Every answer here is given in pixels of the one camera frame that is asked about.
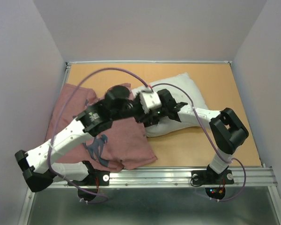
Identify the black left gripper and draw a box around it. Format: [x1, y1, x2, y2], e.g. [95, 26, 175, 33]
[112, 90, 157, 124]

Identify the white pillow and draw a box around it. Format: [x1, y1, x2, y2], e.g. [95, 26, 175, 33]
[145, 73, 208, 137]

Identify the pink pillowcase with dark print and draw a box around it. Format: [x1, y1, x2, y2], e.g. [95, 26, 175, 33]
[46, 83, 157, 172]

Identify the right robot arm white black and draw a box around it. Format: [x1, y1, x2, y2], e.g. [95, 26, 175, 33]
[140, 89, 249, 187]

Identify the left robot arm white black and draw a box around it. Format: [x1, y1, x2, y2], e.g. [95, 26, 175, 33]
[15, 85, 156, 192]

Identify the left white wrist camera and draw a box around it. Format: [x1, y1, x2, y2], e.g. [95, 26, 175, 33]
[139, 92, 162, 114]

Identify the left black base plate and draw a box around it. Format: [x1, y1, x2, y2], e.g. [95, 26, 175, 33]
[72, 170, 110, 186]

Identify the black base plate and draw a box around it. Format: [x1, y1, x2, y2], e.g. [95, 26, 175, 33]
[72, 170, 110, 186]
[190, 170, 234, 187]

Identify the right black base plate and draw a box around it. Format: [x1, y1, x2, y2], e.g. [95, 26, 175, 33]
[190, 170, 234, 187]

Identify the aluminium frame rail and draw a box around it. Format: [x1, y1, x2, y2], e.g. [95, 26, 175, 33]
[21, 63, 281, 225]

